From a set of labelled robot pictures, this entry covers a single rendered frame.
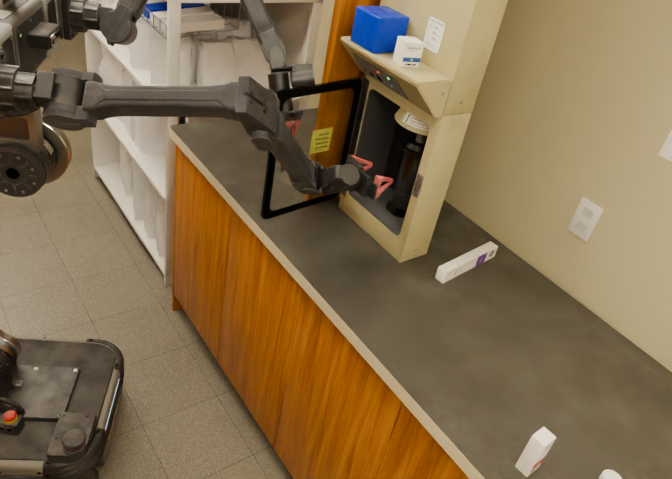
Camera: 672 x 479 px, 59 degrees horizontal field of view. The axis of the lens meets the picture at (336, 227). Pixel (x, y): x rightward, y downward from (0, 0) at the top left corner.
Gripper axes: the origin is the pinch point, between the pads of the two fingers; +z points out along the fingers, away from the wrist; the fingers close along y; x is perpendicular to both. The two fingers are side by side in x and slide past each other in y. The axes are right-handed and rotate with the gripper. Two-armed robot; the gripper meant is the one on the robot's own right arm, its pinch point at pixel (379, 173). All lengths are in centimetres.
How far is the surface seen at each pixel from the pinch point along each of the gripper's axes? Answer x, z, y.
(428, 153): -12.6, 3.1, -12.9
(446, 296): 23.7, 5.9, -31.1
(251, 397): 99, -25, 14
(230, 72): 16, 10, 114
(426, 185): -2.9, 4.8, -13.8
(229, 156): 23, -17, 59
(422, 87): -32.3, -6.6, -14.1
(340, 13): -37.9, -5.7, 22.9
